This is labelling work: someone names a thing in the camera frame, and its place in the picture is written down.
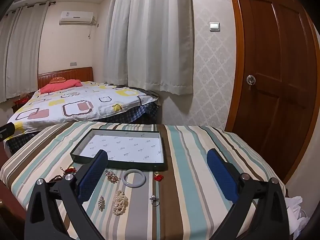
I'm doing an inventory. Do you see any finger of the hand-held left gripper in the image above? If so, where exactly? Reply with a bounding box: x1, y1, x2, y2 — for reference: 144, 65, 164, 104
0, 123, 15, 141

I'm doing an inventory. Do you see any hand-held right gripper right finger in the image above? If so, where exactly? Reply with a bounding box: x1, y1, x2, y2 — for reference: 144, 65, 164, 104
206, 148, 297, 240

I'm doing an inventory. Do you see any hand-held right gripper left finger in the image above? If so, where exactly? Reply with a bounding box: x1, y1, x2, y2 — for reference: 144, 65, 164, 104
24, 149, 108, 240

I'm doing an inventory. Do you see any rose gold bracelet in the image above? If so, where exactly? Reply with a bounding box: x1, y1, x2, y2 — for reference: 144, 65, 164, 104
104, 170, 121, 184

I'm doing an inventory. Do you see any red knot charm with gold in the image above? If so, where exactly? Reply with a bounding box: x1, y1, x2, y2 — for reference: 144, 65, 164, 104
60, 165, 77, 175

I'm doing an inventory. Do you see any white jade bangle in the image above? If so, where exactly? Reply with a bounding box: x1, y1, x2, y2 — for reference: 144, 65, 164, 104
122, 169, 146, 187

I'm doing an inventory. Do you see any pearl bracelet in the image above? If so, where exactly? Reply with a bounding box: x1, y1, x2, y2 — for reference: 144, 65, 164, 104
112, 190, 128, 215

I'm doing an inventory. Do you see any dark green jewelry tray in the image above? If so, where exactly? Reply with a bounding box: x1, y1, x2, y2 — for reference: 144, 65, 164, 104
70, 128, 168, 172

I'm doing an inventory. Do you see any striped tablecloth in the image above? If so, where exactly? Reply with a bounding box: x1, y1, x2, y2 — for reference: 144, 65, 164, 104
0, 122, 287, 240

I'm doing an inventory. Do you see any pink pillow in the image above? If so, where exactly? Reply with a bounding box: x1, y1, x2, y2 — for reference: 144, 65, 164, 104
39, 79, 82, 95

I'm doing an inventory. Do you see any bed with patterned quilt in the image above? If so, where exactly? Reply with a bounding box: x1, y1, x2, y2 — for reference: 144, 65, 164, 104
7, 81, 159, 134

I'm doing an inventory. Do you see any narrow white curtain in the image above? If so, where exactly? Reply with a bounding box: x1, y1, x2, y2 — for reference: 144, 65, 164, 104
0, 4, 49, 103

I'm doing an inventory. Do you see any white crumpled cloth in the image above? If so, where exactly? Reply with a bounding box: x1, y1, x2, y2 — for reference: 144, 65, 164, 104
285, 195, 312, 240

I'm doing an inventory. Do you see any wooden headboard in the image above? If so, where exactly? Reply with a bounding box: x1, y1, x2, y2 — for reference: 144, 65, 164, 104
37, 67, 93, 90

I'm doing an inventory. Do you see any metal door knob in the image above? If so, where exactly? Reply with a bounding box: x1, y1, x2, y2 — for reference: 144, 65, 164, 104
246, 74, 256, 90

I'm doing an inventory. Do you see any brown wooden door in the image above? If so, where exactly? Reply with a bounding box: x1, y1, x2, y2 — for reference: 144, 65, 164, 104
226, 0, 320, 183

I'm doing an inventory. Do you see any white air conditioner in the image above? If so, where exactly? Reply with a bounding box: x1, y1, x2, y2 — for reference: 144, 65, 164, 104
59, 11, 97, 26

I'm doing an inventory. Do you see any wide white curtain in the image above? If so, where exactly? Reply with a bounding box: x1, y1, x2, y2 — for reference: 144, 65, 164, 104
104, 0, 194, 95

